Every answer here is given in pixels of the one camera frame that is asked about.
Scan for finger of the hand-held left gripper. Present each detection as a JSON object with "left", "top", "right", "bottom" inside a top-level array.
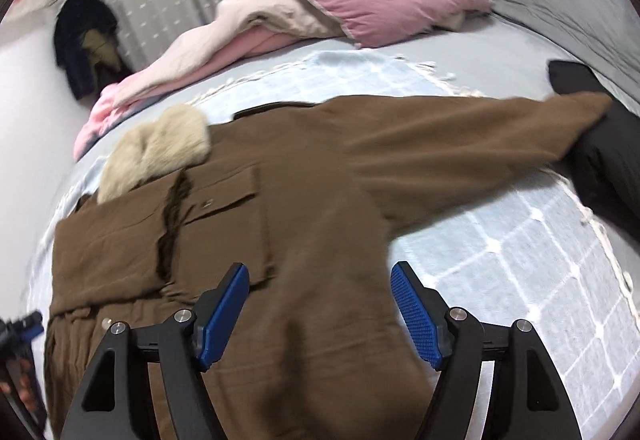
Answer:
[{"left": 0, "top": 311, "right": 45, "bottom": 346}]

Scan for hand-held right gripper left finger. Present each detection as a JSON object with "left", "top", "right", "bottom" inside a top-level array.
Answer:
[{"left": 60, "top": 263, "right": 250, "bottom": 440}]

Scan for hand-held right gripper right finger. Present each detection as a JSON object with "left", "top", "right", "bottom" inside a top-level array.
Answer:
[{"left": 390, "top": 261, "right": 583, "bottom": 440}]

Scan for brown coat with fur collar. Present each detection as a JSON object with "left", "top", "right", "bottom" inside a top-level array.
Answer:
[{"left": 44, "top": 93, "right": 615, "bottom": 440}]

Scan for dark hanging clothes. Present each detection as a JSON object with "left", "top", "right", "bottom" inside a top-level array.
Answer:
[{"left": 52, "top": 0, "right": 133, "bottom": 101}]

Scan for grey checked blanket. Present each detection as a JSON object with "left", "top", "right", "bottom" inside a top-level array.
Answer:
[{"left": 30, "top": 49, "right": 640, "bottom": 440}]

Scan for folded black garment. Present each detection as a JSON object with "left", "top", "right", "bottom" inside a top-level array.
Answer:
[{"left": 547, "top": 60, "right": 640, "bottom": 228}]

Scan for grey bed sheet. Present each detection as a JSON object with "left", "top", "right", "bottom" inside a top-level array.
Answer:
[{"left": 30, "top": 13, "right": 640, "bottom": 241}]

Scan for olive hanging garment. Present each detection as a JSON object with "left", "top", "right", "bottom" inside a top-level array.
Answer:
[{"left": 82, "top": 28, "right": 126, "bottom": 74}]

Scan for pink and beige duvet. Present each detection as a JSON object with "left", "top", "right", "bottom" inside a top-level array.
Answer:
[{"left": 74, "top": 0, "right": 381, "bottom": 161}]

